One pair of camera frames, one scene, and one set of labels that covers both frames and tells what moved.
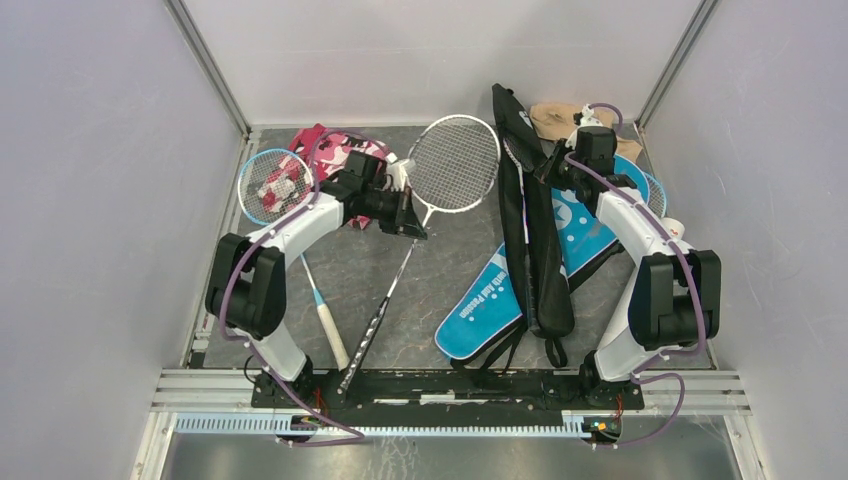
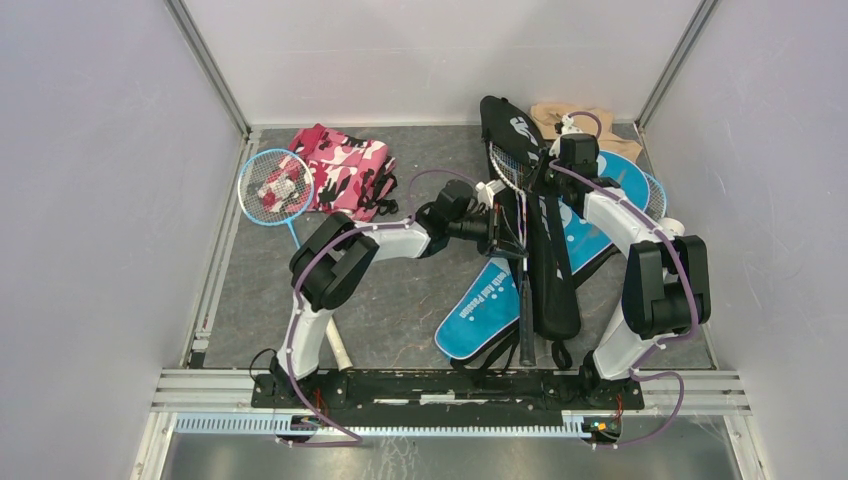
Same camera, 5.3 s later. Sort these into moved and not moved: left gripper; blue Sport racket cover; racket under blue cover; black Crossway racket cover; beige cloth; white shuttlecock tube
Moved: left gripper
Not moved: beige cloth; blue Sport racket cover; white shuttlecock tube; racket under blue cover; black Crossway racket cover
